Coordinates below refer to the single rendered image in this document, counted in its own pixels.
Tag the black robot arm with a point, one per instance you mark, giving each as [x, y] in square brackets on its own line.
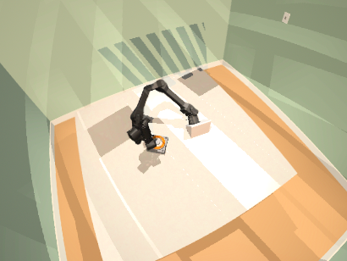
[140, 125]

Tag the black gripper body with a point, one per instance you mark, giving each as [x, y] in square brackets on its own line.
[150, 144]

